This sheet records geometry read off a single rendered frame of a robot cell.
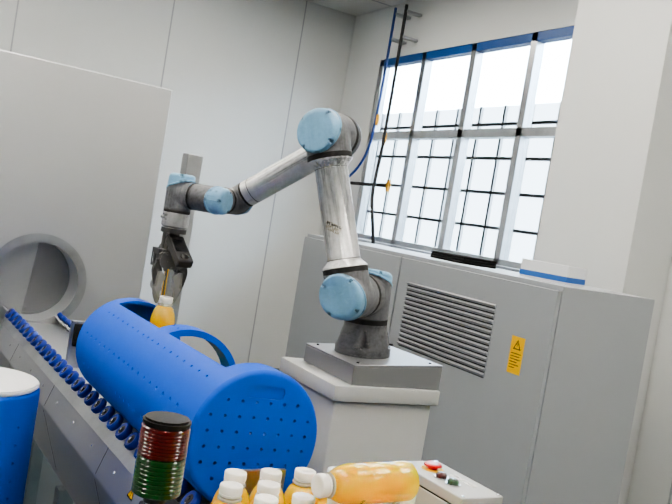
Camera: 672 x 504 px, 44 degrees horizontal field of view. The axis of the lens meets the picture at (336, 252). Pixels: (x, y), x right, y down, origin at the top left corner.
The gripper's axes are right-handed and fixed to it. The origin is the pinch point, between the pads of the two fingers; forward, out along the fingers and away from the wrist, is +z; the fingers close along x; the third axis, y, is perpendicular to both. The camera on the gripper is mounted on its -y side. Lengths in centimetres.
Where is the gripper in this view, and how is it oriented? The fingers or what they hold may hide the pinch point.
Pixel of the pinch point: (165, 299)
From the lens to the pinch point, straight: 235.0
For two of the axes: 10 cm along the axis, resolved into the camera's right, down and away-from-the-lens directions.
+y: -5.1, -1.3, 8.5
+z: -1.7, 9.9, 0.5
